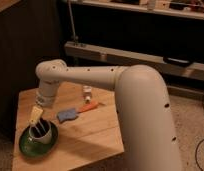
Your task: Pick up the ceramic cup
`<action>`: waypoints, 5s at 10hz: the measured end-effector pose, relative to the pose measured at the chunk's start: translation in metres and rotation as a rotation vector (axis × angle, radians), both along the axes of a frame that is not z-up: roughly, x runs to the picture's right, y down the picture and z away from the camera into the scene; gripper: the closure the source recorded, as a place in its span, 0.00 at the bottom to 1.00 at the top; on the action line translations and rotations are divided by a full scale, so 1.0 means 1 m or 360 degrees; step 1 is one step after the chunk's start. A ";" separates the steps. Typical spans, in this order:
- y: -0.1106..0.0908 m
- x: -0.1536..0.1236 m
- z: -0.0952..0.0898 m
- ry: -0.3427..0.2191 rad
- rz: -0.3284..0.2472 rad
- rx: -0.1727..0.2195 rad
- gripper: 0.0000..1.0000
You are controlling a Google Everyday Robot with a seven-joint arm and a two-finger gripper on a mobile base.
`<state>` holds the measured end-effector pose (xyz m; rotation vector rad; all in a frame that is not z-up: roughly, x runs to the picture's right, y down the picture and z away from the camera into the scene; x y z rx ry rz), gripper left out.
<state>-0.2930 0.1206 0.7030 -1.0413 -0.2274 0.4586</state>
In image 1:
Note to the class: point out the black handle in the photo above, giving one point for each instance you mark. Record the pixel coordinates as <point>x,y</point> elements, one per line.
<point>181,63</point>

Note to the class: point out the grey shelf rail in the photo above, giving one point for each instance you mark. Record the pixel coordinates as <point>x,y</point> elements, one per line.
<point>121,57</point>

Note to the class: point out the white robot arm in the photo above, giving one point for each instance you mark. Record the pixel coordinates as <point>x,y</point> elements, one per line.
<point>142,105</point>

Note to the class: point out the wooden table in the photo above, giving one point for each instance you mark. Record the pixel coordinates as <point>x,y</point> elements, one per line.
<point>93,136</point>

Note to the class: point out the orange toy carrot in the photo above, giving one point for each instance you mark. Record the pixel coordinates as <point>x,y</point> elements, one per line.
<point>90,106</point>

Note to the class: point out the green plate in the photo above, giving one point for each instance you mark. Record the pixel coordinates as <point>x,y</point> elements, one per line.
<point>34,149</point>

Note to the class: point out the blue sponge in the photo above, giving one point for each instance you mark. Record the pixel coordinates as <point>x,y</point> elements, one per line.
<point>67,115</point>

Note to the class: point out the small white bottle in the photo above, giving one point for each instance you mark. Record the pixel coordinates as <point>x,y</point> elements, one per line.
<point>87,93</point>

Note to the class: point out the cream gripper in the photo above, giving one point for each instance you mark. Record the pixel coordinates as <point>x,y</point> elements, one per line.
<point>35,118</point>

